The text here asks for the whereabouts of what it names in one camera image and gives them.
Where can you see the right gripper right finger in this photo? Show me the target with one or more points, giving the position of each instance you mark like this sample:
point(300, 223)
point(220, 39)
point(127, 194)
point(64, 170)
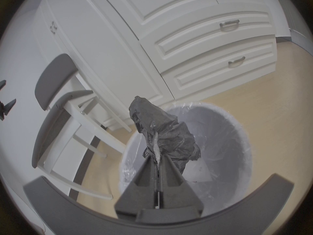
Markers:
point(176, 194)

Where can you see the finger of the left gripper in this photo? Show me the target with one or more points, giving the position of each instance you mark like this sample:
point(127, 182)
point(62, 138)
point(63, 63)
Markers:
point(9, 107)
point(2, 84)

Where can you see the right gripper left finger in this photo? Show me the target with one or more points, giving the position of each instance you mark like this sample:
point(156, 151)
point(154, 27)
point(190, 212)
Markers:
point(141, 194)

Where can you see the light grey trash bin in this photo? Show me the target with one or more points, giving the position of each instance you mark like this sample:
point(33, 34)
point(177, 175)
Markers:
point(227, 155)

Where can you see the white chair with grey seat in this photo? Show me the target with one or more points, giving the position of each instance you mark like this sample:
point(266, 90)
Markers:
point(56, 75)

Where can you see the clear plastic bag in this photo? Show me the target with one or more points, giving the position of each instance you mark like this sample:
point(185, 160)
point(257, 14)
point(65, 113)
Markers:
point(127, 175)

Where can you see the white wardrobe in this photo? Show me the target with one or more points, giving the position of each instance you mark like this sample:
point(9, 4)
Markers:
point(195, 45)

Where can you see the white printed wrapper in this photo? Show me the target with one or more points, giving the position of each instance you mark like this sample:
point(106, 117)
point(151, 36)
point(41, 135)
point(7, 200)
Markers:
point(156, 147)

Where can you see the black plastic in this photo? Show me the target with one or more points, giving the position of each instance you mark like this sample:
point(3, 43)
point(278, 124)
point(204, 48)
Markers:
point(166, 131)

